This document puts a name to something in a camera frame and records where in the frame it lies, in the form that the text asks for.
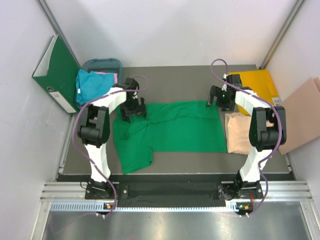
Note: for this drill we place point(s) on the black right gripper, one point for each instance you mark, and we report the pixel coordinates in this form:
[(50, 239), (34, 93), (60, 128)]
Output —
[(213, 92)]

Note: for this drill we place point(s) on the beige folded t shirt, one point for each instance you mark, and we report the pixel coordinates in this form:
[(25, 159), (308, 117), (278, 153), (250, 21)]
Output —
[(237, 127)]

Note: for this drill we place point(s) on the brown cardboard sheet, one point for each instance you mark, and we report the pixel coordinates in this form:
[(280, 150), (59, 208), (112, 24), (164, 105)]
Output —
[(302, 112)]

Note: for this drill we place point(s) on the grey slotted cable duct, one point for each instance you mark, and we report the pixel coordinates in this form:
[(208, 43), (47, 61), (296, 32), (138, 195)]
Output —
[(104, 207)]

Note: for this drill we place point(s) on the aluminium frame rail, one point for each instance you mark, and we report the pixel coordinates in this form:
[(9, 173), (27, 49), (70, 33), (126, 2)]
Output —
[(278, 191)]

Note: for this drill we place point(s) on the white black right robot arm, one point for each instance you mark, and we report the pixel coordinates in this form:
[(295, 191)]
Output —
[(267, 131)]

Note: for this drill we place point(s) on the yellow folder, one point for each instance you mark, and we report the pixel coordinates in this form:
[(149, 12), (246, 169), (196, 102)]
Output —
[(260, 82)]

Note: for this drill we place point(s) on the green t shirt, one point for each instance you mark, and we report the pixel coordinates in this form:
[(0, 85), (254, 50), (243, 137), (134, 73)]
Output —
[(181, 126)]

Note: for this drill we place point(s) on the green lever arch binder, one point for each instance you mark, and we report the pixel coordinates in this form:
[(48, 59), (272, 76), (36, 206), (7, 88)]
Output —
[(56, 74)]

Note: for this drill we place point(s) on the blue t shirt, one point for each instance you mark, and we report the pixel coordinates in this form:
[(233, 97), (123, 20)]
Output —
[(89, 86)]

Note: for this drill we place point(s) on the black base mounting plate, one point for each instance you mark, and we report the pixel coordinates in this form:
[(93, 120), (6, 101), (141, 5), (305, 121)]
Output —
[(216, 191)]

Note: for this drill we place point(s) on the pink t shirt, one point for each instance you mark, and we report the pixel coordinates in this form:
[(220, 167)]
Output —
[(109, 76)]

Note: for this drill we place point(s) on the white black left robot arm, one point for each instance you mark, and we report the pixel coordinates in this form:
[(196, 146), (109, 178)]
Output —
[(93, 128)]

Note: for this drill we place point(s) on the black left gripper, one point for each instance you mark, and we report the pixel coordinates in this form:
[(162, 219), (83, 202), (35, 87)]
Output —
[(135, 112)]

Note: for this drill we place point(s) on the teal plastic bin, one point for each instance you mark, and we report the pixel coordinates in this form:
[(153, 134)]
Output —
[(109, 65)]

